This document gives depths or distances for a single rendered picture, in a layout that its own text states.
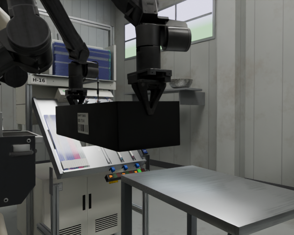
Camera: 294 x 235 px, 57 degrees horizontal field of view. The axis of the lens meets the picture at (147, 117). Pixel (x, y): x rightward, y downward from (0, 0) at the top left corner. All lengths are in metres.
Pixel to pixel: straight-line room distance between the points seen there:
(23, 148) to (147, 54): 0.36
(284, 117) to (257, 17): 1.48
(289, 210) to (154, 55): 0.63
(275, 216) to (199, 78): 4.07
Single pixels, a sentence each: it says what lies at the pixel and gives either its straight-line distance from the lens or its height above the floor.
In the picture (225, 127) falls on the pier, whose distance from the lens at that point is 4.16.
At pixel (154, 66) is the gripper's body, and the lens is 0.62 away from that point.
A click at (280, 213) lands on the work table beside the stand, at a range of 0.94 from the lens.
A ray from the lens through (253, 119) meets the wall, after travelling 4.26.
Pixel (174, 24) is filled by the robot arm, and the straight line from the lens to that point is 0.68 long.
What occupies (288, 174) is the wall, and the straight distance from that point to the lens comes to 4.14.
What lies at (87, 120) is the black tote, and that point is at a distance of 0.77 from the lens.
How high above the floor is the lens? 1.10
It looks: 1 degrees down
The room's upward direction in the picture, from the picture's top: straight up
